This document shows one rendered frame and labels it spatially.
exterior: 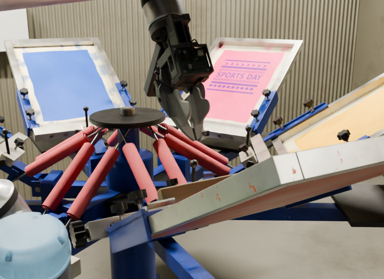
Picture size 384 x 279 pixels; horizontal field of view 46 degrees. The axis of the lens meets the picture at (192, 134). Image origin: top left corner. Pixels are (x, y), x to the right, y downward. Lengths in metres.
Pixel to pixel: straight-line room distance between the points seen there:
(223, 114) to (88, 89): 0.82
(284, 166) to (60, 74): 2.37
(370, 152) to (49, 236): 0.47
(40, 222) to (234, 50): 2.39
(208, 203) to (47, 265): 0.26
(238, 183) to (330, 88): 4.80
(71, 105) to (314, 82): 3.26
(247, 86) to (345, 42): 2.93
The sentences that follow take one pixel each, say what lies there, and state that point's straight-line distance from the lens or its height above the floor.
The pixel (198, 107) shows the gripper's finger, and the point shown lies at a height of 1.57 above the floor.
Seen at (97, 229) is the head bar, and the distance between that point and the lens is 1.32.
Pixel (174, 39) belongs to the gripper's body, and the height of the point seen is 1.69.
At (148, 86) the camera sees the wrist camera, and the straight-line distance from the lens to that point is 0.88.
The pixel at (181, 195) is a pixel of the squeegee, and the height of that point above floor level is 1.28.
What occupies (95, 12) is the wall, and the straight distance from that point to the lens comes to 4.28.
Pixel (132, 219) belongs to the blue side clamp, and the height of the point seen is 1.27.
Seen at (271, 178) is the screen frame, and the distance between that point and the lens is 0.59.
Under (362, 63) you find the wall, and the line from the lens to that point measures 5.47.
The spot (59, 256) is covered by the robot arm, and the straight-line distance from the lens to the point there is 0.69.
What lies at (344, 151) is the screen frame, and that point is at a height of 1.55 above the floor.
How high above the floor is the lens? 1.73
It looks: 15 degrees down
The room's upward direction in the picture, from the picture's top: straight up
